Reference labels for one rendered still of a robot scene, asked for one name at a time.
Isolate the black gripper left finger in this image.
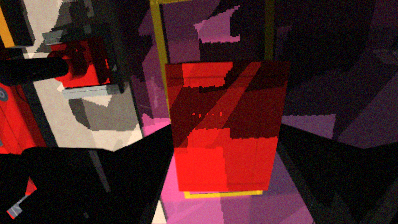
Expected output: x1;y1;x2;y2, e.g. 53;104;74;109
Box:
21;124;174;224

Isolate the yellow rectangular outline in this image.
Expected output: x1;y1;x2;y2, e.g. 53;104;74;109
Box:
150;0;275;199

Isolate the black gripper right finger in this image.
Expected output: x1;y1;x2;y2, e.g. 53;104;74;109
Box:
276;123;398;224

